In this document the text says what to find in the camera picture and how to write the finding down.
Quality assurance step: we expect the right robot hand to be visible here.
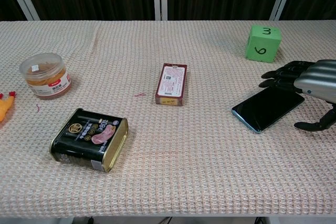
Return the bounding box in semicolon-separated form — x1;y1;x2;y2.
258;59;336;132

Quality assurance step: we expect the black smartphone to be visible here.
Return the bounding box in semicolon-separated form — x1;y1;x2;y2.
231;87;306;134

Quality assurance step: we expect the green numbered foam cube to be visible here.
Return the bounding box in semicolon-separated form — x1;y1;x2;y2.
245;25;282;64

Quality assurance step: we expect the red rectangular paper box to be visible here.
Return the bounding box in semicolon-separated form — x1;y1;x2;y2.
155;62;188;107

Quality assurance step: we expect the beige waffle-weave tablecloth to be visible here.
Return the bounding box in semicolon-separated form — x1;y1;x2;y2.
0;20;336;218

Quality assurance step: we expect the black luncheon meat can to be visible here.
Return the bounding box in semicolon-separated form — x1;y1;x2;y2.
50;108;129;173

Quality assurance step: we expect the clear plastic snack jar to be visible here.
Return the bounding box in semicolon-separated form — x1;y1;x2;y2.
19;52;72;101

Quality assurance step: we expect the yellow rubber chicken toy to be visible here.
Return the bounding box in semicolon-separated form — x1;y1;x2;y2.
0;90;17;123

